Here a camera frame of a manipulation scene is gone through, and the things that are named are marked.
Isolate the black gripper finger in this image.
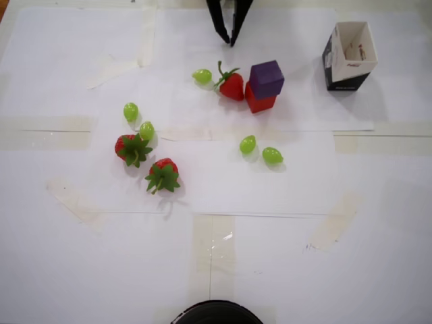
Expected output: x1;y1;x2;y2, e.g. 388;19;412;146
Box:
230;0;255;48
206;0;232;45

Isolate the purple cube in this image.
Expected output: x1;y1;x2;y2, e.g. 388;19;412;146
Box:
248;59;285;101

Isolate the red cube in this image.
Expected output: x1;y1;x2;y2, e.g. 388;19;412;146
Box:
244;82;278;114

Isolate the green plastic grape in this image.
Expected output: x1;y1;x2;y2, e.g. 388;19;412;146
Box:
139;121;156;141
239;134;258;155
192;68;213;84
262;146;284;166
123;102;139;122

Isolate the plastic strawberry with long stem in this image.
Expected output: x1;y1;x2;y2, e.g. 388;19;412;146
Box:
213;60;245;102

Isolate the open white black carton box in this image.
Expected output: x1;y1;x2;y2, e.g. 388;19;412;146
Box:
321;21;379;92

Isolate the plastic strawberry with leaves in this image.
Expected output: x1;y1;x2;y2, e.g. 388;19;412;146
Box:
114;132;153;168
144;157;182;195

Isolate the black round object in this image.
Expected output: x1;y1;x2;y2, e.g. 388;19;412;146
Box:
170;299;264;324

